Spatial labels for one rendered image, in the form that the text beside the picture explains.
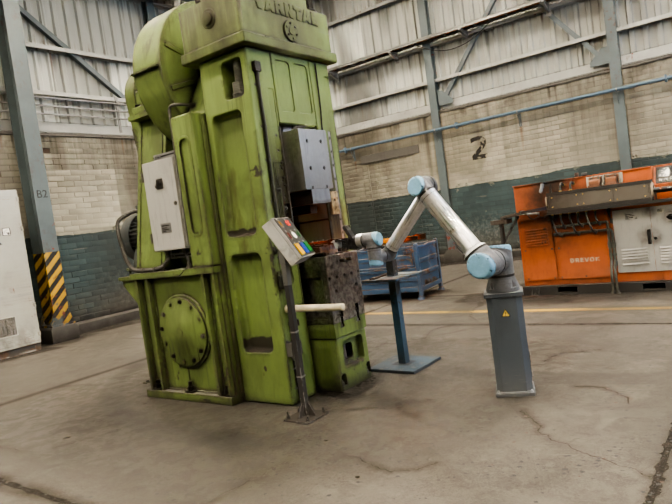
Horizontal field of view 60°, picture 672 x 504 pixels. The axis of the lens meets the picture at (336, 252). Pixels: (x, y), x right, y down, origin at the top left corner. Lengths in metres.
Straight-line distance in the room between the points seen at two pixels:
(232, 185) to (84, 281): 5.85
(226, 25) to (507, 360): 2.65
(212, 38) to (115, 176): 6.25
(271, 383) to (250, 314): 0.48
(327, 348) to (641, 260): 3.82
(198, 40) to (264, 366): 2.18
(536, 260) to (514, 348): 3.51
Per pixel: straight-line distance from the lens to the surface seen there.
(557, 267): 6.93
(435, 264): 8.07
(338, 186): 4.39
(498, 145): 11.37
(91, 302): 9.64
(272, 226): 3.30
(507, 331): 3.51
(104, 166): 10.01
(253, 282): 3.95
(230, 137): 4.02
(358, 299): 4.10
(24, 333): 8.48
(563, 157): 11.01
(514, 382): 3.59
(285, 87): 4.12
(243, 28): 3.91
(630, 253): 6.74
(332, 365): 3.97
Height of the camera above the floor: 1.14
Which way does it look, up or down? 3 degrees down
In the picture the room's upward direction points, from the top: 8 degrees counter-clockwise
